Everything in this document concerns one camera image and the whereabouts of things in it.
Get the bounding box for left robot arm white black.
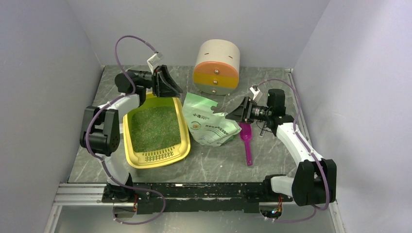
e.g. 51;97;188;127
80;65;183;202

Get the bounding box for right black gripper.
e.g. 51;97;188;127
225;96;272;124

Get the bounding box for yellow litter box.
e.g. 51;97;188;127
123;93;190;169

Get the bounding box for magenta plastic scoop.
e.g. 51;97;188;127
239;123;253;166

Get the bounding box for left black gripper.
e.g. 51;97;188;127
130;65;182;99

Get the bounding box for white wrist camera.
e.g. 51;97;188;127
250;85;263;103
147;52;163;70

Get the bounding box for green cat litter bag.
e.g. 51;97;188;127
183;93;241;147

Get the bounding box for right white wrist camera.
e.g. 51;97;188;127
250;85;263;103

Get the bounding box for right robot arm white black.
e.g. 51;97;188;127
225;86;337;206

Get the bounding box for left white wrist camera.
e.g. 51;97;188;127
147;52;163;70

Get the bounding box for round cream drawer cabinet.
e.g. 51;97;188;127
193;39;240;95

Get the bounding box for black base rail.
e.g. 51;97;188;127
101;182;292;215

